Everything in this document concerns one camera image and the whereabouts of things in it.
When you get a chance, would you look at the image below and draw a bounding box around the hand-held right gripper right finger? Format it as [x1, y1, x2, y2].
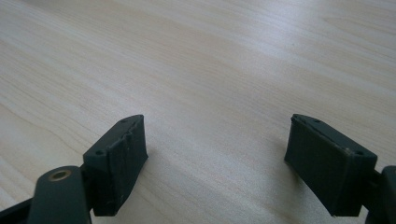
[283, 113, 378, 217]

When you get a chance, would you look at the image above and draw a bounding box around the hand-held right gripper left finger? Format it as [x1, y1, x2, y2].
[82, 114, 149, 217]

